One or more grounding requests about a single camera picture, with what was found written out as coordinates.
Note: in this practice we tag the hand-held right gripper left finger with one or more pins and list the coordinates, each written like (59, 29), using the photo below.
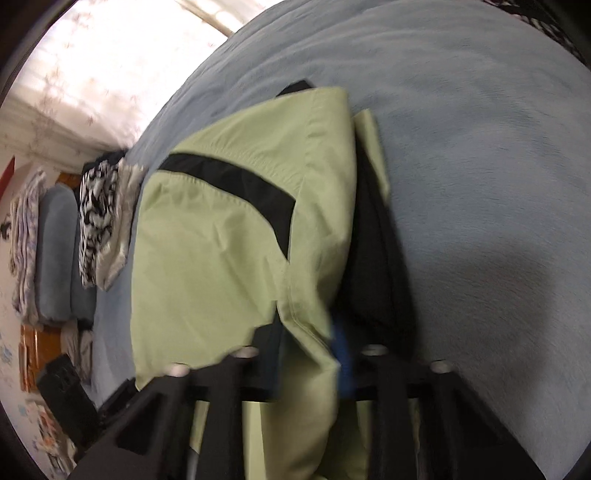
(217, 383)

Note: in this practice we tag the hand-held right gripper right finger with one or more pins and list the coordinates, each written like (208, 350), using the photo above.
(344, 360)

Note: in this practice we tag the green and black hooded jacket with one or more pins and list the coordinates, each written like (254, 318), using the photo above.
(207, 254)

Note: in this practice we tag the black white patterned folded clothes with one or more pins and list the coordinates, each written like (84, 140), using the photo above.
(129, 194)

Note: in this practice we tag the beige cloth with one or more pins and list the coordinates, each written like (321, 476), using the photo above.
(76, 346)

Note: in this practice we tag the grey-blue pillow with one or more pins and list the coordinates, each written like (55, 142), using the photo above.
(83, 286)
(55, 249)

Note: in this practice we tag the floral folded quilt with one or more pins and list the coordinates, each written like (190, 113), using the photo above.
(25, 254)

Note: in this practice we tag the black white printed folded garment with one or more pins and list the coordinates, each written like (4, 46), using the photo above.
(97, 217)

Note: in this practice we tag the blue bed blanket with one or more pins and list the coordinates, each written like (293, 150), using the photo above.
(485, 184)

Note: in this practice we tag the white leaf-print curtain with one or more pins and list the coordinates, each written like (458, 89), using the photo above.
(92, 69)

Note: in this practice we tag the black white patterned cloth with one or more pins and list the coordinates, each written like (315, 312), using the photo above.
(549, 18)

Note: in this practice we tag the red wall hanging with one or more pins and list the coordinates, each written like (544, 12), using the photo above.
(7, 180)

